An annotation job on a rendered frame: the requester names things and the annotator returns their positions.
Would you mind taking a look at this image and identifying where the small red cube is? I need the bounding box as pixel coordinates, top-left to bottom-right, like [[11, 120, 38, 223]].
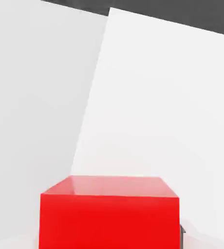
[[38, 175, 181, 249]]

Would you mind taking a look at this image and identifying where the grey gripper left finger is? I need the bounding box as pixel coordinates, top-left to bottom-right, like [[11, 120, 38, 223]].
[[0, 232, 40, 249]]

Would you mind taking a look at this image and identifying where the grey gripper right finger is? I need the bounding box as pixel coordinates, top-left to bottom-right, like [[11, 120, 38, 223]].
[[179, 218, 224, 249]]

